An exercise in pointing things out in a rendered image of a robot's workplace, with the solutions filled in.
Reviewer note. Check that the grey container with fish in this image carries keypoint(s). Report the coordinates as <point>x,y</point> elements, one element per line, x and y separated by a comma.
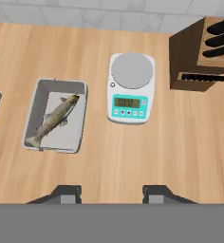
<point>69,129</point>

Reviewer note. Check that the brown wooden knife block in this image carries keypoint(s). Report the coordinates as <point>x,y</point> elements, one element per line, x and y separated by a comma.
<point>188,57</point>

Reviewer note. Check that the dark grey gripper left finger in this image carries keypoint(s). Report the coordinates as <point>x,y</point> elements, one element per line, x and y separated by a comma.
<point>65,192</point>

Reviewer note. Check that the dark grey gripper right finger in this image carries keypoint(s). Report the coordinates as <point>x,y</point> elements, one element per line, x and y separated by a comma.
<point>158,192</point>

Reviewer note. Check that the white and teal kitchen scale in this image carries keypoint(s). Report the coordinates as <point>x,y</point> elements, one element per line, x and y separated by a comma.
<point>131,88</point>

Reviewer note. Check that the brown fish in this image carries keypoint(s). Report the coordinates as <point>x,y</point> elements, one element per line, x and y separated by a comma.
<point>55,118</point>

